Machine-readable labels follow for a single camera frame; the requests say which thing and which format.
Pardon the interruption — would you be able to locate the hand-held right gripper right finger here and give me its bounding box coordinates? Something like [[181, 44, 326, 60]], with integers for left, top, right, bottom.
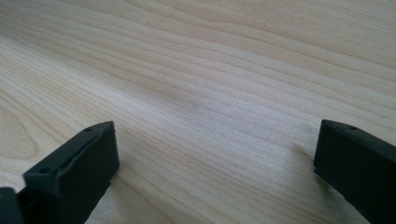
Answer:
[[313, 119, 396, 224]]

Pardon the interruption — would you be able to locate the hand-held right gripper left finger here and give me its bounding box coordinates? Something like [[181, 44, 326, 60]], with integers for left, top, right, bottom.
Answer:
[[17, 120, 120, 224]]

